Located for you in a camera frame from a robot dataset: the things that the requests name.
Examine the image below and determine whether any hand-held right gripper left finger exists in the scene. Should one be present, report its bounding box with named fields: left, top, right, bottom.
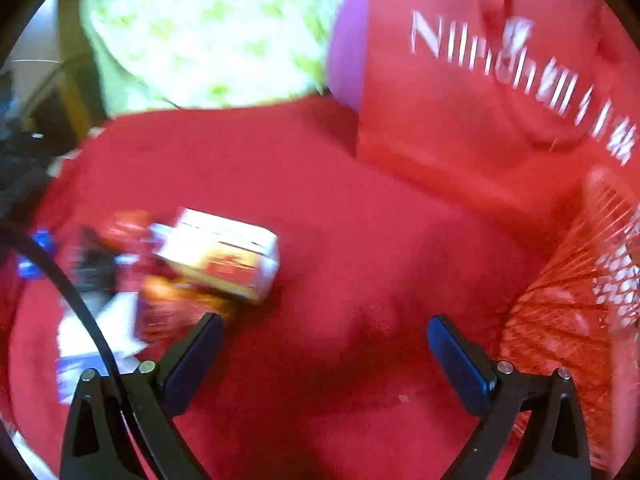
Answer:
left=60, top=311, right=226, bottom=480

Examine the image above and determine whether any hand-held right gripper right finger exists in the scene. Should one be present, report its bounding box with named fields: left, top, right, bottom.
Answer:
left=426, top=314, right=593, bottom=480

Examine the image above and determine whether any orange wrapper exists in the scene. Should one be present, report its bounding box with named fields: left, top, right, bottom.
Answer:
left=137, top=275, right=236, bottom=341

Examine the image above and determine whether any white labelled packet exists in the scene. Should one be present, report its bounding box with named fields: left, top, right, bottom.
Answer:
left=56, top=292, right=151, bottom=406

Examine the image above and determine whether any white orange carton box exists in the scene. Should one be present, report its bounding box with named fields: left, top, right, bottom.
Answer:
left=150, top=207, right=279, bottom=303

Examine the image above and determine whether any red plastic basket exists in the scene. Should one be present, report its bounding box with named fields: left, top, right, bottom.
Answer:
left=500, top=165, right=640, bottom=476

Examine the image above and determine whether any red plastic bag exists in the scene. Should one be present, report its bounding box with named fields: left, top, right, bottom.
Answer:
left=100, top=209, right=161, bottom=281

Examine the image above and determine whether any blue plastic wrapper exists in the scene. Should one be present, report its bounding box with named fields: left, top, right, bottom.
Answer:
left=17, top=230, right=53, bottom=278

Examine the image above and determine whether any red cloth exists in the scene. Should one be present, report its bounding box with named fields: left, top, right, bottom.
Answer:
left=7, top=95, right=596, bottom=480

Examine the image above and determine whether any red paper bag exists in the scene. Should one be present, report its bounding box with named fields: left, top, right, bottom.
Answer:
left=356, top=0, right=640, bottom=221

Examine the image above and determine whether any green clover print quilt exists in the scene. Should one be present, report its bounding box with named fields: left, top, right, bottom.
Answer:
left=79, top=0, right=368, bottom=111

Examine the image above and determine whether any purple pillow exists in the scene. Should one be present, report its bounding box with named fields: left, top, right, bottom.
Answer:
left=326, top=0, right=373, bottom=113

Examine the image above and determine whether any black cable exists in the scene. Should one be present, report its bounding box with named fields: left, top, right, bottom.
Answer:
left=0, top=217, right=123, bottom=378

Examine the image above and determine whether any wooden furniture frame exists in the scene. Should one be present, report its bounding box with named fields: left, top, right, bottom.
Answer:
left=57, top=0, right=103, bottom=128

